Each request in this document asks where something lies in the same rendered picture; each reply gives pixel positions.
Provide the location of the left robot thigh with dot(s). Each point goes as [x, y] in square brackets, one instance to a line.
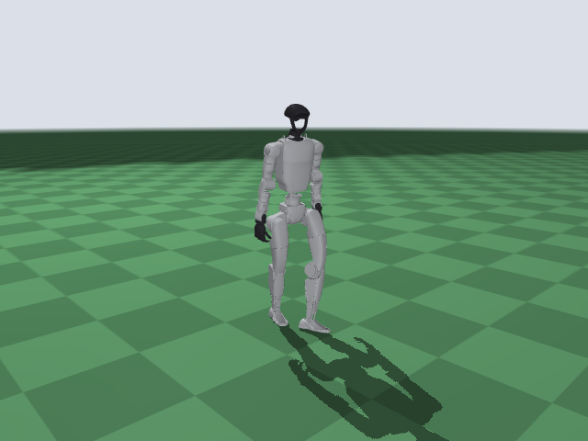
[317, 242]

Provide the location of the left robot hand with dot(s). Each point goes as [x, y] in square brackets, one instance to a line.
[318, 207]

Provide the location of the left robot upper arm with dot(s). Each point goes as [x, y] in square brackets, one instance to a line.
[316, 174]

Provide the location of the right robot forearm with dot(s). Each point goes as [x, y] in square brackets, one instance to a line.
[263, 200]

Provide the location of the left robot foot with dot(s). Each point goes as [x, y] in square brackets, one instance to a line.
[314, 326]

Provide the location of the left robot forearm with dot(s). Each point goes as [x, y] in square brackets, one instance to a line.
[316, 193]

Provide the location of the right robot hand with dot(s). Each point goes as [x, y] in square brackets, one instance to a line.
[260, 230]

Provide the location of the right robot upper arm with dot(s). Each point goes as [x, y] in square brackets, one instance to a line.
[271, 152]

